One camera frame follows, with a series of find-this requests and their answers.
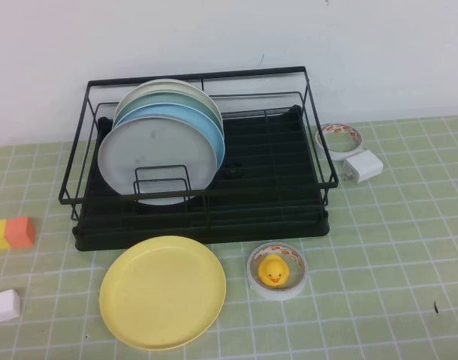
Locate yellow round plate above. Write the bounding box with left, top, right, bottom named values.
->
left=98, top=235, right=227, bottom=352

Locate blue round plate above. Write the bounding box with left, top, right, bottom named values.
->
left=112, top=103, right=226, bottom=177

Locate grey round plate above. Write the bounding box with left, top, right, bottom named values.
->
left=97, top=116, right=218, bottom=206

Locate green round plate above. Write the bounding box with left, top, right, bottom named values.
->
left=114, top=91, right=223, bottom=125

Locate cream round plate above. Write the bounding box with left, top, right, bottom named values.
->
left=114, top=78, right=221, bottom=117

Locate black plastic drip tray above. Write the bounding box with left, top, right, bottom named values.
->
left=73, top=104, right=330, bottom=252

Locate yellow rubber duck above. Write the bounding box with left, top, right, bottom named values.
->
left=257, top=253, right=289, bottom=289

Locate white tape roll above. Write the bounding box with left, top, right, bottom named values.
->
left=314, top=122, right=366, bottom=162
left=247, top=242, right=308, bottom=303

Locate white power adapter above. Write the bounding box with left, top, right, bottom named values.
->
left=341, top=149, right=384, bottom=185

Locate green grid tablecloth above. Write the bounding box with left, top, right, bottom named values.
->
left=0, top=115, right=458, bottom=360

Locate orange cube block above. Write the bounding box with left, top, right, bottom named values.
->
left=4, top=215, right=37, bottom=248

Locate white cube block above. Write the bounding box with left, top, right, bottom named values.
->
left=0, top=288, right=22, bottom=323

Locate black wire dish rack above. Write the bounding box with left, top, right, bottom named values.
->
left=58, top=66, right=339, bottom=223

